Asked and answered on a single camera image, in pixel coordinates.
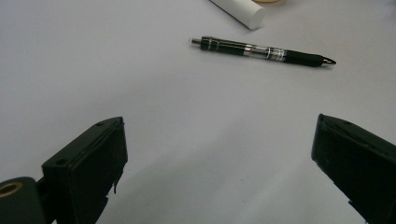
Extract black retractable pen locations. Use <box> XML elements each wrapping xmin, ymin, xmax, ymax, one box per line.
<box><xmin>189</xmin><ymin>35</ymin><xmax>337</xmax><ymax>68</ymax></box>

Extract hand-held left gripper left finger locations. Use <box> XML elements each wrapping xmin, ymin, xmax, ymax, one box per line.
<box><xmin>41</xmin><ymin>116</ymin><xmax>129</xmax><ymax>224</ymax></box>

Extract white cylinder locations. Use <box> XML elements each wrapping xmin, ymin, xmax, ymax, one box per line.
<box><xmin>208</xmin><ymin>0</ymin><xmax>268</xmax><ymax>31</ymax></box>

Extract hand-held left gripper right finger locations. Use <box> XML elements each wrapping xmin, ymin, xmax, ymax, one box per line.
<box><xmin>310</xmin><ymin>113</ymin><xmax>396</xmax><ymax>224</ymax></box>

